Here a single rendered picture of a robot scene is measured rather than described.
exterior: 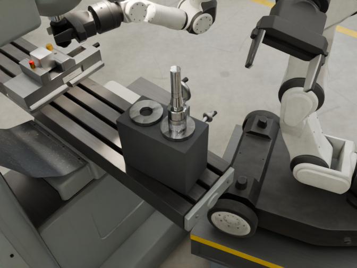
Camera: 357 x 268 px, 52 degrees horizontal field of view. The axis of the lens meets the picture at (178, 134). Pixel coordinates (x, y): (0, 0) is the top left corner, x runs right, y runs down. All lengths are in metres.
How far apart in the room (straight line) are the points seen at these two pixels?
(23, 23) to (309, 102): 0.83
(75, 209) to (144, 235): 0.55
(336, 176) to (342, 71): 1.80
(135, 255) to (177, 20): 1.06
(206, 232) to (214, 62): 1.75
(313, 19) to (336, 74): 2.47
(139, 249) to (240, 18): 2.46
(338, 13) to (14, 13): 0.77
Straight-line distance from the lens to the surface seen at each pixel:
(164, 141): 0.93
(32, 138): 1.37
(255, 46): 0.61
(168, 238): 1.87
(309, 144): 1.41
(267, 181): 1.56
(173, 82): 0.83
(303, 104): 1.22
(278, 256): 1.60
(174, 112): 0.88
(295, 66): 1.20
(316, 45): 0.64
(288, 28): 0.63
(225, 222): 1.55
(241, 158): 1.59
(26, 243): 1.23
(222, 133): 2.48
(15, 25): 0.94
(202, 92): 2.76
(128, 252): 1.81
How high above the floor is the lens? 1.82
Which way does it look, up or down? 48 degrees down
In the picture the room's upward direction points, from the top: 2 degrees counter-clockwise
